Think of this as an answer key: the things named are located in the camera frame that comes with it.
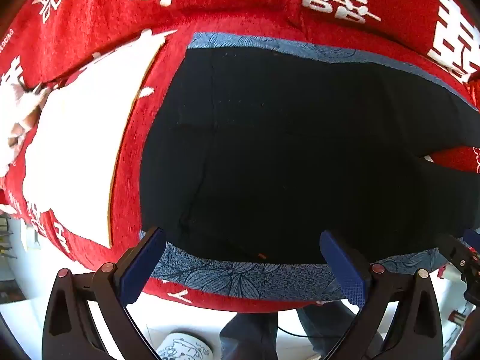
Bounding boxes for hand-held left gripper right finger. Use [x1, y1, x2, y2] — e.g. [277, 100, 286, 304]
[319, 230, 444, 360]

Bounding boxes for white cartoon printed cup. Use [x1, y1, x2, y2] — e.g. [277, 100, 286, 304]
[155, 331, 215, 360]

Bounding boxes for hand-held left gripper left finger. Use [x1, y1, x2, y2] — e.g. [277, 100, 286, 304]
[42, 227, 167, 360]

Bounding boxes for red patterned pillow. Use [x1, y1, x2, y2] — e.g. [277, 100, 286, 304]
[431, 146, 480, 175]

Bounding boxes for person's leg in jeans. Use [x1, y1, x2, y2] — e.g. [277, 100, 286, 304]
[219, 309, 280, 360]
[298, 303, 383, 360]

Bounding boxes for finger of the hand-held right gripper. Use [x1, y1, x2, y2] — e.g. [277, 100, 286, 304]
[463, 228, 480, 250]
[437, 233, 474, 271]

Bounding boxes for red printed blanket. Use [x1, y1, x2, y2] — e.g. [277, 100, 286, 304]
[0, 0, 480, 314]

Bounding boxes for black pants with patterned waistband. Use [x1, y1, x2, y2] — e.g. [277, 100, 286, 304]
[139, 32, 480, 302]

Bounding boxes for black cable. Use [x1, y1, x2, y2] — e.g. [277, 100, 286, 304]
[277, 326, 312, 340]

